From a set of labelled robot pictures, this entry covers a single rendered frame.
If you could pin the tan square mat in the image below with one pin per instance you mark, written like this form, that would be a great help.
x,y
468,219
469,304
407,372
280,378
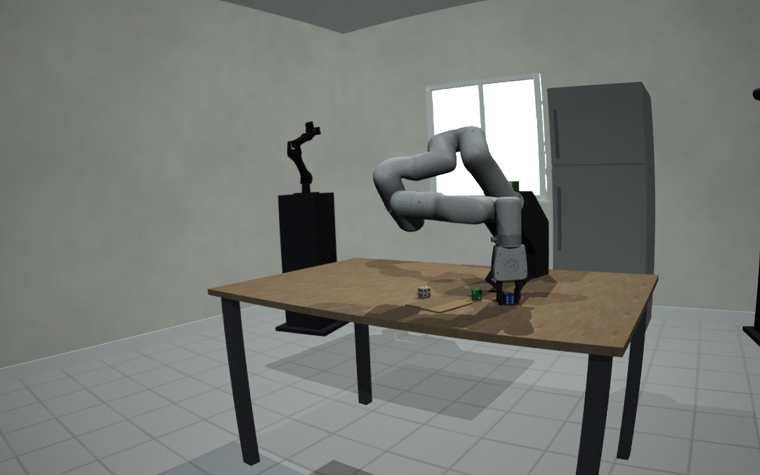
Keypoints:
x,y
439,304

